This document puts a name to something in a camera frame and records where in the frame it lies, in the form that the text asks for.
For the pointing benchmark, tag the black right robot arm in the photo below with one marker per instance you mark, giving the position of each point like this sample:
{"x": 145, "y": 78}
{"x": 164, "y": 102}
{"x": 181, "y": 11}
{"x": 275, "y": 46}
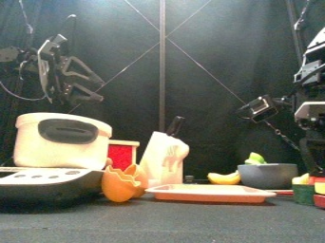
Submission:
{"x": 311, "y": 95}

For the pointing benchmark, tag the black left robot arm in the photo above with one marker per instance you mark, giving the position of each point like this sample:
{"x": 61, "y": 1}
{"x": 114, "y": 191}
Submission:
{"x": 12, "y": 55}

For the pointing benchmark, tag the white toy knife block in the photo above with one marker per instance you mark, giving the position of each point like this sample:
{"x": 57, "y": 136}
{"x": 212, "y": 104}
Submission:
{"x": 162, "y": 161}

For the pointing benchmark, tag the green toy fruit piece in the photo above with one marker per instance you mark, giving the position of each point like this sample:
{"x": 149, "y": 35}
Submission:
{"x": 256, "y": 158}

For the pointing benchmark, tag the grey bowl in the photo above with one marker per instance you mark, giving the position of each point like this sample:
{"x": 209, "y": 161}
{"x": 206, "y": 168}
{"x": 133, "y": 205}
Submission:
{"x": 268, "y": 175}

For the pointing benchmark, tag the yellow toy banana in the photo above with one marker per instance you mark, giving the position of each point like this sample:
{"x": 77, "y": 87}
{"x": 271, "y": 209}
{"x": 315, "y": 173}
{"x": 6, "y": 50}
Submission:
{"x": 224, "y": 178}

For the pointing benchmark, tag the red box with wooden rim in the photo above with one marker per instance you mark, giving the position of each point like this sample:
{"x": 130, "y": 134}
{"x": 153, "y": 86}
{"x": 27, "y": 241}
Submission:
{"x": 122, "y": 155}

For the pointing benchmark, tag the pale yellow toy food piece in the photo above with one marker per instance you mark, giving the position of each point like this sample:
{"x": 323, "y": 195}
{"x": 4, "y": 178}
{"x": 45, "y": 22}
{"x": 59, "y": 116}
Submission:
{"x": 303, "y": 179}

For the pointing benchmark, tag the small dark object behind tray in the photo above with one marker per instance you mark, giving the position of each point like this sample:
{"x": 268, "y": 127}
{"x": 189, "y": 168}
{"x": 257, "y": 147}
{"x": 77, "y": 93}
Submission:
{"x": 189, "y": 179}

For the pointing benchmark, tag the flat red toy piece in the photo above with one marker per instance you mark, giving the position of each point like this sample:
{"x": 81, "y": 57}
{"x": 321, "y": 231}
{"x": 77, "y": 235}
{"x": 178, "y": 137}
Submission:
{"x": 283, "y": 192}

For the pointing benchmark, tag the pink rectangular tray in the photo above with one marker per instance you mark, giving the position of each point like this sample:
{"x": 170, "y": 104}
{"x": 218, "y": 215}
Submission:
{"x": 212, "y": 192}

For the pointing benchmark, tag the green toy block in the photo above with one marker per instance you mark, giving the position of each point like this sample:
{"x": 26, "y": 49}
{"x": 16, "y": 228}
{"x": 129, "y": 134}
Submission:
{"x": 304, "y": 194}

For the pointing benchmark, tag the yellow toy block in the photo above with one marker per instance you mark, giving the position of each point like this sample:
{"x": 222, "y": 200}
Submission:
{"x": 320, "y": 188}

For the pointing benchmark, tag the orange cracked eggshell half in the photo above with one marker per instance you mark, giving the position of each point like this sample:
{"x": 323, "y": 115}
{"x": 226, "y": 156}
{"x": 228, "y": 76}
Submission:
{"x": 118, "y": 186}
{"x": 142, "y": 178}

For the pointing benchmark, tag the white and black cooker base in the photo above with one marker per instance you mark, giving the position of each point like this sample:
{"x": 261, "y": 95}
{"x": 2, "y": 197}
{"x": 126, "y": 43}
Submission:
{"x": 46, "y": 185}

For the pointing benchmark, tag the red toy block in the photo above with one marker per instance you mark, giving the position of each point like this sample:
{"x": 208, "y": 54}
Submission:
{"x": 320, "y": 201}

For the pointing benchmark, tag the grey vertical frame pole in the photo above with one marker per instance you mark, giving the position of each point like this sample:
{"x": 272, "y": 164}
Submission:
{"x": 162, "y": 63}

